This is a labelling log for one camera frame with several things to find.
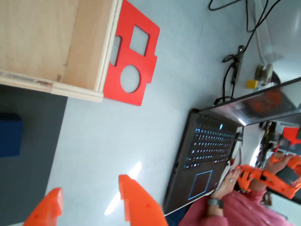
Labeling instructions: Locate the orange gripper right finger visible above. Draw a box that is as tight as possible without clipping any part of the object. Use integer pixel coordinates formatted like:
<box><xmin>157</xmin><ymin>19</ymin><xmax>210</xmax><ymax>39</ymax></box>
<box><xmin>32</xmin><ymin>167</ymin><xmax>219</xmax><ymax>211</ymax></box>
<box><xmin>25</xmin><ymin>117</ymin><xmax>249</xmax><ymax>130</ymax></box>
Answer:
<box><xmin>118</xmin><ymin>174</ymin><xmax>169</xmax><ymax>226</ymax></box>

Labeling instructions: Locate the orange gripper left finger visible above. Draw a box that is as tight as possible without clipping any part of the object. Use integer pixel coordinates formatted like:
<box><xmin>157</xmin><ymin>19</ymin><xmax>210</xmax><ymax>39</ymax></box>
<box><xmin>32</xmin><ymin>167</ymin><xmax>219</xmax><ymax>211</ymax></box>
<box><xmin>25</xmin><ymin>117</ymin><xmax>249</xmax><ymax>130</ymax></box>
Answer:
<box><xmin>23</xmin><ymin>187</ymin><xmax>64</xmax><ymax>226</ymax></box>

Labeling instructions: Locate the blue cube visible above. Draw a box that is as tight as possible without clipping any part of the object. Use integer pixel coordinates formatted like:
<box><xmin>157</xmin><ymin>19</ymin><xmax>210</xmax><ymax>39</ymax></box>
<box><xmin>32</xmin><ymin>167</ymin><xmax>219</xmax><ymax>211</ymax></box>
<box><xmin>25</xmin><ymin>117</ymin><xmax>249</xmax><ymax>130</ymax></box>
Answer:
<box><xmin>0</xmin><ymin>113</ymin><xmax>24</xmax><ymax>158</ymax></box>

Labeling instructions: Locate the orange leader arm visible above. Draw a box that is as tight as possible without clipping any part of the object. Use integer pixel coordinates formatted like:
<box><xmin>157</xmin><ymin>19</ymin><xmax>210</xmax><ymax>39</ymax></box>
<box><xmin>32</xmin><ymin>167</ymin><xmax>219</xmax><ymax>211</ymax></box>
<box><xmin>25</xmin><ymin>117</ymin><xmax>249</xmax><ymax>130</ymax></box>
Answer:
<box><xmin>235</xmin><ymin>154</ymin><xmax>301</xmax><ymax>201</ymax></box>

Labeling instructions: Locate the wooden box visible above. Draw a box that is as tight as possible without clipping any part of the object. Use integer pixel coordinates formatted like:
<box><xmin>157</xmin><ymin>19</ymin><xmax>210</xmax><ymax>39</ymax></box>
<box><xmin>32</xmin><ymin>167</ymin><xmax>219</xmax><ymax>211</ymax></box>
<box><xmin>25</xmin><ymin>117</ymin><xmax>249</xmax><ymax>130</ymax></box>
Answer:
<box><xmin>0</xmin><ymin>0</ymin><xmax>123</xmax><ymax>102</ymax></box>

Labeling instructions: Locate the person's left hand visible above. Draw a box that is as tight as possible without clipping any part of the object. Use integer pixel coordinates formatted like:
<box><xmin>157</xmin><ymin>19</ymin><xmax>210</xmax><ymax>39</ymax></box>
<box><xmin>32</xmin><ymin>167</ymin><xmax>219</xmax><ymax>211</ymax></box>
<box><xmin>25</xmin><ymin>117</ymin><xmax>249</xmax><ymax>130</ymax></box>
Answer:
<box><xmin>211</xmin><ymin>168</ymin><xmax>242</xmax><ymax>201</ymax></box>

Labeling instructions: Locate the person's right hand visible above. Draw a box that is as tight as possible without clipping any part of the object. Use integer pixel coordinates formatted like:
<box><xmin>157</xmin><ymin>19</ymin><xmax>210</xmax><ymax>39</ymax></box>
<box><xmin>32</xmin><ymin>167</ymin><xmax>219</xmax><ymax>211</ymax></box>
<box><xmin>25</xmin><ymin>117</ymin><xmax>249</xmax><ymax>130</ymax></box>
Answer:
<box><xmin>263</xmin><ymin>152</ymin><xmax>290</xmax><ymax>175</ymax></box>

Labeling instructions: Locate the dark grey mat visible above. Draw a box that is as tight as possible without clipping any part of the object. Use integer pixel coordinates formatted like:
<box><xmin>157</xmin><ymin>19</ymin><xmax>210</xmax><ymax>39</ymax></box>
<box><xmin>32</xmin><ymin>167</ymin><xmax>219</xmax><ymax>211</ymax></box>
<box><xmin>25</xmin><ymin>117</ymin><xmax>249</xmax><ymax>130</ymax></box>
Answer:
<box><xmin>0</xmin><ymin>84</ymin><xmax>68</xmax><ymax>226</ymax></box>

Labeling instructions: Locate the grey wristwatch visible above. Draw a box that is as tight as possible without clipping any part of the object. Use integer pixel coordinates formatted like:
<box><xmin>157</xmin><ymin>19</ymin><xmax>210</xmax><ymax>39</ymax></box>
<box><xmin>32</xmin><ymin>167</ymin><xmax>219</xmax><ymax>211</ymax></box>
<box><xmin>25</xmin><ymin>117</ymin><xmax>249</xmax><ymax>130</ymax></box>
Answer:
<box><xmin>207</xmin><ymin>197</ymin><xmax>224</xmax><ymax>210</ymax></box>

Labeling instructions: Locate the dark laptop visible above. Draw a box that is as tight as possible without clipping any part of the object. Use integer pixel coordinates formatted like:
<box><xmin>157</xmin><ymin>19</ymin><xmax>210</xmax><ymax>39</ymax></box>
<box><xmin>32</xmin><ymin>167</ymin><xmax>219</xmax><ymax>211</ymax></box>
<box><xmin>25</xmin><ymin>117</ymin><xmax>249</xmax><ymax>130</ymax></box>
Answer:
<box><xmin>163</xmin><ymin>76</ymin><xmax>301</xmax><ymax>216</ymax></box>

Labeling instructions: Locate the person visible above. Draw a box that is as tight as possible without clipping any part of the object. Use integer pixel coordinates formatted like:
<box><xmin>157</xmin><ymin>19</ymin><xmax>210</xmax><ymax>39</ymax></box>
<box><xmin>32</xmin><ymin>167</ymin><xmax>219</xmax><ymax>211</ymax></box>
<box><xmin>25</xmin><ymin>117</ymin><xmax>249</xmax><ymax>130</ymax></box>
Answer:
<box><xmin>178</xmin><ymin>187</ymin><xmax>301</xmax><ymax>226</ymax></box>

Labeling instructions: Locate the red shape cutout board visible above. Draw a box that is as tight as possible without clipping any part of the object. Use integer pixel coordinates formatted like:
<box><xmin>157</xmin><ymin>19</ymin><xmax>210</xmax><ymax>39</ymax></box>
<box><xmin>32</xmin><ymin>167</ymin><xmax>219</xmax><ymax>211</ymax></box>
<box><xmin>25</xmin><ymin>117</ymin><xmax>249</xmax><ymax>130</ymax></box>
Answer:
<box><xmin>103</xmin><ymin>0</ymin><xmax>161</xmax><ymax>106</ymax></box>

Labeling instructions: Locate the orange printed part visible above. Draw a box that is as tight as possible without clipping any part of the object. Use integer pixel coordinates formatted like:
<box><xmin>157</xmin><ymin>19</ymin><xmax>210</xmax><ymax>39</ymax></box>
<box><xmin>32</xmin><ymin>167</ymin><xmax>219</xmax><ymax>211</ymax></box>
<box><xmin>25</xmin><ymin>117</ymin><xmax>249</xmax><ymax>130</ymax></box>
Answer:
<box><xmin>282</xmin><ymin>127</ymin><xmax>301</xmax><ymax>145</ymax></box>

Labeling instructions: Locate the grey usb hub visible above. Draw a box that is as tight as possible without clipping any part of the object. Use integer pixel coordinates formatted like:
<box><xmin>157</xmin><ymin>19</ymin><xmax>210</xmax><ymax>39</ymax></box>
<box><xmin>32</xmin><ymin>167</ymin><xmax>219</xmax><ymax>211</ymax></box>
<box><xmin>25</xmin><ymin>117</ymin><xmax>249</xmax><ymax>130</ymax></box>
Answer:
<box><xmin>231</xmin><ymin>46</ymin><xmax>245</xmax><ymax>84</ymax></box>

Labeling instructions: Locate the tape roll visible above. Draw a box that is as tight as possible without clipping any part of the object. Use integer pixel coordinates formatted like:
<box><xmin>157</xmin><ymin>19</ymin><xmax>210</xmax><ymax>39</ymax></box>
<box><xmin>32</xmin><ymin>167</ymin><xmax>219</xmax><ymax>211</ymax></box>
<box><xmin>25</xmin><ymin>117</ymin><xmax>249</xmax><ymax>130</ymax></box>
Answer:
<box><xmin>255</xmin><ymin>63</ymin><xmax>273</xmax><ymax>85</ymax></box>

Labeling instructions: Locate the thick black plug cable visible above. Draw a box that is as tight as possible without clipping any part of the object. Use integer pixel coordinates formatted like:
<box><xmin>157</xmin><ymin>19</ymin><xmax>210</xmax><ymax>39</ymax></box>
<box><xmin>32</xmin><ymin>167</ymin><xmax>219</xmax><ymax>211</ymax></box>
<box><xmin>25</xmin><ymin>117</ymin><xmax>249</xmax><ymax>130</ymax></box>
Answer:
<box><xmin>213</xmin><ymin>53</ymin><xmax>237</xmax><ymax>106</ymax></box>

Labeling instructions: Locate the long black cable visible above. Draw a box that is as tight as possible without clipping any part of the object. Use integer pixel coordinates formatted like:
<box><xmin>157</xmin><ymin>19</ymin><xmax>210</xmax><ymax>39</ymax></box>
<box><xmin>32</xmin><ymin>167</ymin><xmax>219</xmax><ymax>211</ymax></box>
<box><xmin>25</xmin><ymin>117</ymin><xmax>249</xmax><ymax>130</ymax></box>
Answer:
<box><xmin>239</xmin><ymin>0</ymin><xmax>282</xmax><ymax>51</ymax></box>

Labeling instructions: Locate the looped black cable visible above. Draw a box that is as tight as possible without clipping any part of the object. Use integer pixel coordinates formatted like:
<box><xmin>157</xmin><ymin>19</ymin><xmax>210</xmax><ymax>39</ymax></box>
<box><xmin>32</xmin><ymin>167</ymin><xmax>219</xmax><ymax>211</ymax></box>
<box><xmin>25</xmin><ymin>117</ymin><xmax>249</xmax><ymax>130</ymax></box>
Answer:
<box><xmin>208</xmin><ymin>0</ymin><xmax>247</xmax><ymax>11</ymax></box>

